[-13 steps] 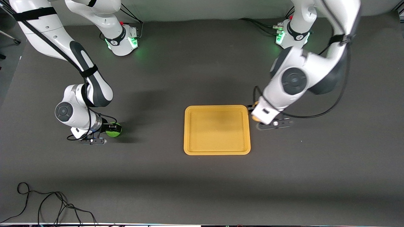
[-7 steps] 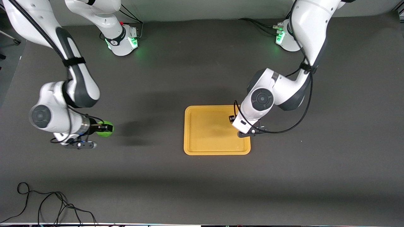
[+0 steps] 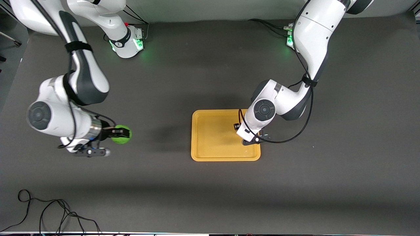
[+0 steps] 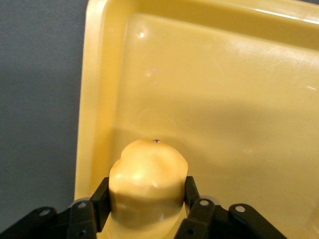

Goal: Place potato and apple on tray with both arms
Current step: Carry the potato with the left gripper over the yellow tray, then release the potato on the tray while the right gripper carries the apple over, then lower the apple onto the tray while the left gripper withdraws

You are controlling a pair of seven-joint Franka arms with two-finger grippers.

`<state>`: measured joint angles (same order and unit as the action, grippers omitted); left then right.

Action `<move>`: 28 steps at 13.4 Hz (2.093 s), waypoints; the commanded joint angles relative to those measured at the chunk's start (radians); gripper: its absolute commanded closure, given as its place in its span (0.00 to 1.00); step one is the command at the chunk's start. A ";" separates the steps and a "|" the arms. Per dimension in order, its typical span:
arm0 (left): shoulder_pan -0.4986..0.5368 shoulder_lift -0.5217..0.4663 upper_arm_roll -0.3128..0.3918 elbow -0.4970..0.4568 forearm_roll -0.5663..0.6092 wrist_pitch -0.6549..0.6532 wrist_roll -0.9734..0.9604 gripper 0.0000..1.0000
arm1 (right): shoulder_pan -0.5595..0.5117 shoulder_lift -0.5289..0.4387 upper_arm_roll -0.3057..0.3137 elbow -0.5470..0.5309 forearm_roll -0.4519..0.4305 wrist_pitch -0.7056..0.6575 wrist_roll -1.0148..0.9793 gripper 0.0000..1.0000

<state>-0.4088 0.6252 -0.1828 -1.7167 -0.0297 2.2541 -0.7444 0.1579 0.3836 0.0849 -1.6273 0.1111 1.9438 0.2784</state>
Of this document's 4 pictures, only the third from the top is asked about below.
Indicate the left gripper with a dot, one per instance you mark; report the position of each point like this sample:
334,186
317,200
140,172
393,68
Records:
236,126

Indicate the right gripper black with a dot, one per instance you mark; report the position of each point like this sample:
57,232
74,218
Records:
105,132

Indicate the green ball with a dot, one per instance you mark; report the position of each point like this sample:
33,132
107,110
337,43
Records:
122,139

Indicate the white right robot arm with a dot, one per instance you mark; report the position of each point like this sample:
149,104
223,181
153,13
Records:
82,82

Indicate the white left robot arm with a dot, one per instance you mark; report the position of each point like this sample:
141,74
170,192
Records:
311,42

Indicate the yellow plastic tray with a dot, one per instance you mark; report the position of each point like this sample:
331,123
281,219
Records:
213,137

